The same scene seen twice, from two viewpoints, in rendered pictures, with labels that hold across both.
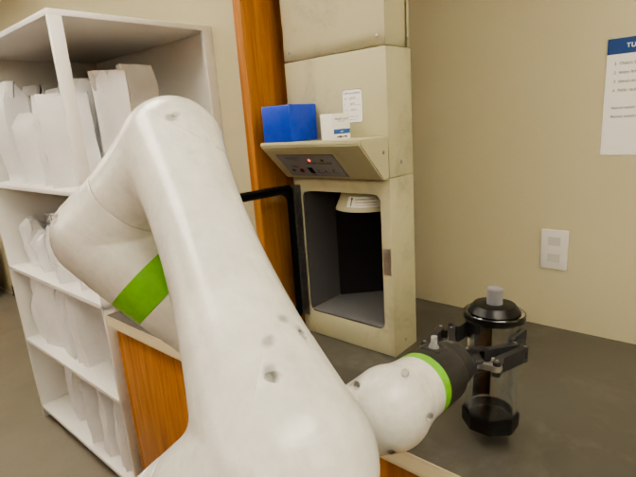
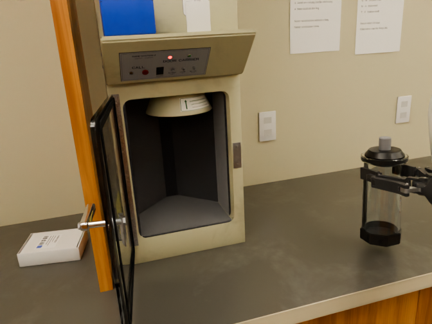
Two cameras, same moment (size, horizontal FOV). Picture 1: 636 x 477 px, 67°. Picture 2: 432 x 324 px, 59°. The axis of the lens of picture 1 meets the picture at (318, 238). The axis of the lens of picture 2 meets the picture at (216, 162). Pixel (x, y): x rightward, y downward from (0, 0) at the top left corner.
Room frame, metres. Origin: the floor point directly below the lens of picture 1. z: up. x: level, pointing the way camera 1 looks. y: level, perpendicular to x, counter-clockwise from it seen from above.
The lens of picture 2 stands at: (0.67, 0.67, 1.50)
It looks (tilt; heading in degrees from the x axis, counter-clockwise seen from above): 18 degrees down; 303
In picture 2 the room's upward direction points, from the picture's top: 3 degrees counter-clockwise
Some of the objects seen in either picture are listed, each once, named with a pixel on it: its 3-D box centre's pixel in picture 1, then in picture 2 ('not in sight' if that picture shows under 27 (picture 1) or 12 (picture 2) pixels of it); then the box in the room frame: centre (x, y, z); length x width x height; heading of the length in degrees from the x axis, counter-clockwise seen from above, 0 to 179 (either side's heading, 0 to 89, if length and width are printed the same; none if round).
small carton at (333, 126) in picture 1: (335, 126); (198, 17); (1.17, -0.06, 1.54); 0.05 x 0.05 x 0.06; 34
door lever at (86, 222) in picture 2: not in sight; (96, 215); (1.21, 0.25, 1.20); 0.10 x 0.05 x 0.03; 131
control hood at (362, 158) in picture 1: (322, 160); (179, 57); (1.20, -0.02, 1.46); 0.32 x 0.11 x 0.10; 48
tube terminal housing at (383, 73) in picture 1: (366, 201); (170, 106); (1.33, -0.15, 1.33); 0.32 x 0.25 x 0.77; 48
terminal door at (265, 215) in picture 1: (254, 265); (117, 202); (1.23, 0.18, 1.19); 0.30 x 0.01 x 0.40; 131
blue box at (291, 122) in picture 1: (290, 123); (126, 12); (1.27, 0.05, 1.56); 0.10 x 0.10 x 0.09; 48
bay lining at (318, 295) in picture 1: (368, 246); (173, 153); (1.33, -0.14, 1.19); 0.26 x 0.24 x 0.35; 48
